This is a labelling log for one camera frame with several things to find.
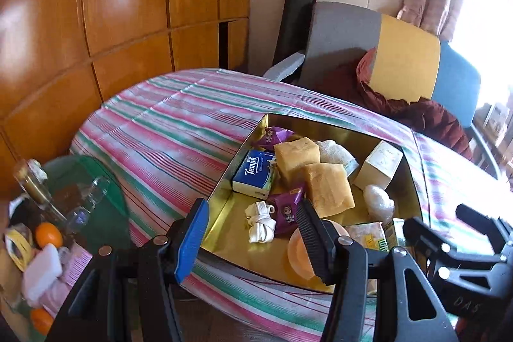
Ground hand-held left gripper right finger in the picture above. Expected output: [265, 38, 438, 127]
[296, 200, 459, 342]

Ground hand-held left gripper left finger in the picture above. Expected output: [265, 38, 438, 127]
[46, 198, 210, 342]

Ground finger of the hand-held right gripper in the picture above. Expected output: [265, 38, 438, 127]
[403, 218, 461, 266]
[456, 204, 513, 246]

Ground peach round puff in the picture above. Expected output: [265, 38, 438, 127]
[288, 218, 351, 282]

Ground green box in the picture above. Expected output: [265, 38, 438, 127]
[383, 218, 407, 250]

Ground purple snack packet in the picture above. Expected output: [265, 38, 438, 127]
[252, 126, 295, 152]
[266, 188, 307, 236]

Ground yellow green snack packet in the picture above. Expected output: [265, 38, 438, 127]
[345, 222, 387, 250]

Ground gold tin box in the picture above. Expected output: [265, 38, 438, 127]
[200, 112, 431, 296]

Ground white cord bundle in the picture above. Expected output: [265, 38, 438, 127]
[244, 201, 277, 244]

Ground white netted ball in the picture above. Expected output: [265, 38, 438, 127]
[363, 184, 395, 222]

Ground yellow sponge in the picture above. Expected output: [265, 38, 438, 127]
[302, 163, 357, 218]
[273, 137, 321, 182]

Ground white box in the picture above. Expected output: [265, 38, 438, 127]
[353, 140, 403, 190]

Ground blue tissue pack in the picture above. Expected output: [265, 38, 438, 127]
[232, 150, 277, 200]

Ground white loofah cloth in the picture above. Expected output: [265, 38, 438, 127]
[315, 139, 359, 176]

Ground green glass side table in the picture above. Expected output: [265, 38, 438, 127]
[40, 154, 131, 250]

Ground wooden side table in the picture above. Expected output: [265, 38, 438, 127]
[473, 102, 513, 174]

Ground pink striped cloth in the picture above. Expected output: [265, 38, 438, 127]
[42, 246, 93, 319]

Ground eyeglasses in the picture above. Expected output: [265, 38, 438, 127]
[66, 176, 111, 234]

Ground maroon jacket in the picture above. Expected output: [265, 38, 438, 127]
[316, 47, 474, 162]

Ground striped tablecloth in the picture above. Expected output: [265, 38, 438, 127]
[68, 67, 513, 340]

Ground orange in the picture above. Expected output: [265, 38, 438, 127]
[30, 308, 55, 335]
[35, 222, 64, 248]

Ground white rectangular block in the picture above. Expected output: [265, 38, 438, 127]
[22, 244, 63, 306]

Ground glass bottle with gold cap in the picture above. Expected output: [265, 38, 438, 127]
[14, 160, 67, 224]

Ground yellow tape roll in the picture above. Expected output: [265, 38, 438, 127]
[4, 228, 35, 271]

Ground window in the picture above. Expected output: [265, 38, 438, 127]
[451, 0, 513, 110]

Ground grey yellow blue sofa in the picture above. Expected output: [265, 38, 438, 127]
[299, 1, 501, 178]

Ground brown paper bag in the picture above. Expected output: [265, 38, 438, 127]
[0, 246, 25, 327]

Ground black rolled mat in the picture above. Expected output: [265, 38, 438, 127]
[273, 0, 317, 64]

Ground wooden wardrobe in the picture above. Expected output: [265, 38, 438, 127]
[0, 0, 253, 327]

